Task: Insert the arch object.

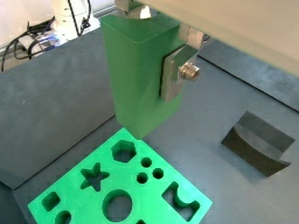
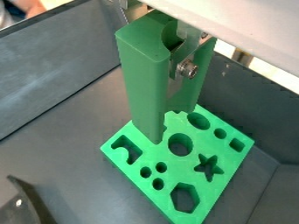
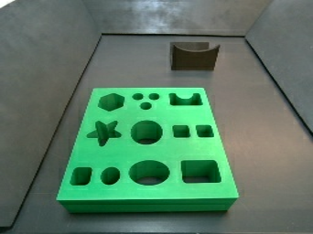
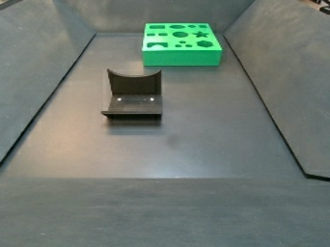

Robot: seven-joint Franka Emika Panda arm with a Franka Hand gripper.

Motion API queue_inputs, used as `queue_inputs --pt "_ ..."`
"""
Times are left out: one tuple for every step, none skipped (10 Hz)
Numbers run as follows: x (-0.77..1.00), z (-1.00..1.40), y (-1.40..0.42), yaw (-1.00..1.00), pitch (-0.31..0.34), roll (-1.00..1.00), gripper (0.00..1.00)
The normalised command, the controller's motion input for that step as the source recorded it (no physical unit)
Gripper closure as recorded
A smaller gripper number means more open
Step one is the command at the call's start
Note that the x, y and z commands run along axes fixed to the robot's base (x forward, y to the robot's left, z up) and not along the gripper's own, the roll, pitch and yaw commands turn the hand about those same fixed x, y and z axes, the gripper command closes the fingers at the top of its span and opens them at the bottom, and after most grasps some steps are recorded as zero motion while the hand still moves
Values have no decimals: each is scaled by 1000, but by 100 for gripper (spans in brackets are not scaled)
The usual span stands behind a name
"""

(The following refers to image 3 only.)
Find black arch block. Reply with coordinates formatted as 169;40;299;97
170;42;221;70

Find green shape sorter board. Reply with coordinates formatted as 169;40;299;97
56;88;238;213

